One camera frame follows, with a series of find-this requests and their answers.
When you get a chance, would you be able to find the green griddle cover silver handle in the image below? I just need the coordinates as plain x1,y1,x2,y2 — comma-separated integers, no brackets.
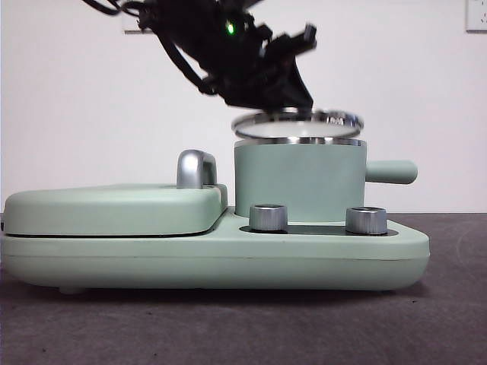
3,149,228,237

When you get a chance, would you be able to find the green steamer pot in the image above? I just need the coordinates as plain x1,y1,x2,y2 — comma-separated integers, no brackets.
232,136,419,225

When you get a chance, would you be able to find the green breakfast machine base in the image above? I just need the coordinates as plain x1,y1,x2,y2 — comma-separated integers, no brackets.
0,207,431,296

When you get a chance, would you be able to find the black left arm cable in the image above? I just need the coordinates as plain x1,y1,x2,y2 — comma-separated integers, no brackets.
154,28,216,97

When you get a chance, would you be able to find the white wall outlet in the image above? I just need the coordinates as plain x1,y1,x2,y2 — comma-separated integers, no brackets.
466,0,487,33
122,0,161,34

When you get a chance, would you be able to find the silver control knob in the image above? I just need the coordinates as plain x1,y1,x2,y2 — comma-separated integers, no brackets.
345,206,389,235
249,204,289,233

